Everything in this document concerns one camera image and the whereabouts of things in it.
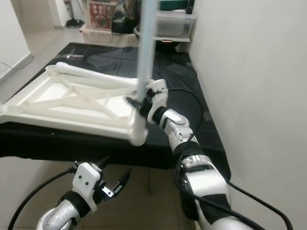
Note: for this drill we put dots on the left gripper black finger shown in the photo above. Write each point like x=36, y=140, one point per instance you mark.
x=123, y=183

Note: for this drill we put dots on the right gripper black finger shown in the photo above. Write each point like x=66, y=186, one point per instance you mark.
x=134, y=104

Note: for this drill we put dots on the white plastic table leg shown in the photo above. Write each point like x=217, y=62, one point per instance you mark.
x=96, y=75
x=147, y=48

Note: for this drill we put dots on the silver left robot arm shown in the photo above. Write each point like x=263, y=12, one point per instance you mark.
x=64, y=215

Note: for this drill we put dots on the white plastic children table top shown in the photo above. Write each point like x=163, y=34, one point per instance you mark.
x=43, y=96

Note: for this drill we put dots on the black bowl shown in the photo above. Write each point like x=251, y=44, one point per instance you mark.
x=172, y=43

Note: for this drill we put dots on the speckled stone ledge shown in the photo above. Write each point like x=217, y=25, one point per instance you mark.
x=105, y=38

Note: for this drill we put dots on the black bag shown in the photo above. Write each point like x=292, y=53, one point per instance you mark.
x=127, y=17

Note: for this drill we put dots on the clear plastic storage box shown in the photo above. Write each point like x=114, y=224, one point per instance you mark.
x=177, y=25

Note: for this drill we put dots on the orange lid storage box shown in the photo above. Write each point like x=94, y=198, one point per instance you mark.
x=100, y=17

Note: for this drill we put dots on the dark green lid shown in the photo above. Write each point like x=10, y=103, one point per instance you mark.
x=177, y=5

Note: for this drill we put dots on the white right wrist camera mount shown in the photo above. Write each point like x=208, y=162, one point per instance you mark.
x=158, y=90

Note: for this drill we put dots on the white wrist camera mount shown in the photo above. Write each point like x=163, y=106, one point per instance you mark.
x=90, y=181
x=158, y=90

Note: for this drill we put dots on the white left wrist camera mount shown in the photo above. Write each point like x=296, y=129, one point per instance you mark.
x=90, y=181

